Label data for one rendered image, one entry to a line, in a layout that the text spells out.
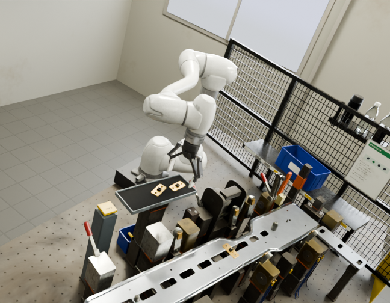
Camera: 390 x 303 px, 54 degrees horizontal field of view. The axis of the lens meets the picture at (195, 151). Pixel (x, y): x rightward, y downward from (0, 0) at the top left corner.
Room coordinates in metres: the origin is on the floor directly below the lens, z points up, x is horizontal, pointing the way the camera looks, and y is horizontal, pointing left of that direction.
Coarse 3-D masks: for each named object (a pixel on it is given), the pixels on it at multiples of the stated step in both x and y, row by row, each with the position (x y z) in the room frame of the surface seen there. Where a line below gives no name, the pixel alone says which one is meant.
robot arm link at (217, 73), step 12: (216, 60) 1.98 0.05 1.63; (228, 60) 2.04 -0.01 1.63; (204, 72) 1.94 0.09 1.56; (216, 72) 1.95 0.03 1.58; (228, 72) 1.98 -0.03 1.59; (204, 84) 1.97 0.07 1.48; (216, 84) 1.96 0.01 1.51; (216, 96) 2.01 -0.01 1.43; (180, 156) 1.94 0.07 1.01; (204, 156) 2.01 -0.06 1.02; (180, 168) 1.93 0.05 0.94; (204, 168) 2.01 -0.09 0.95
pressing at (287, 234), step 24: (264, 216) 1.67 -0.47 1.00; (288, 216) 1.74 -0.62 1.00; (216, 240) 1.36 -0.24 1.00; (240, 240) 1.42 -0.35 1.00; (264, 240) 1.48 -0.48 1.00; (288, 240) 1.54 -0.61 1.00; (168, 264) 1.12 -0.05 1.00; (192, 264) 1.17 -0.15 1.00; (216, 264) 1.22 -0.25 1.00; (240, 264) 1.27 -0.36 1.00; (120, 288) 0.94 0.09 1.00; (144, 288) 0.97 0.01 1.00; (168, 288) 1.01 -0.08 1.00; (192, 288) 1.05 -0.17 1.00
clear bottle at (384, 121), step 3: (384, 117) 2.20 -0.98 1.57; (387, 117) 2.18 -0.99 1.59; (381, 120) 2.20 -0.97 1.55; (384, 120) 2.18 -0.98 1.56; (387, 120) 2.17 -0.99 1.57; (381, 123) 2.18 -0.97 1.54; (384, 123) 2.17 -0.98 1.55; (387, 123) 2.16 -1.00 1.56; (387, 126) 2.16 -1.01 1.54; (375, 132) 2.18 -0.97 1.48
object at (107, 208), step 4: (100, 204) 1.15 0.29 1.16; (104, 204) 1.16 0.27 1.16; (108, 204) 1.17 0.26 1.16; (112, 204) 1.18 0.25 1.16; (100, 208) 1.13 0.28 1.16; (104, 208) 1.14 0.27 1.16; (108, 208) 1.15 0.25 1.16; (112, 208) 1.16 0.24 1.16; (104, 212) 1.12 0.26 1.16; (108, 212) 1.13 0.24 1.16; (112, 212) 1.14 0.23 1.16
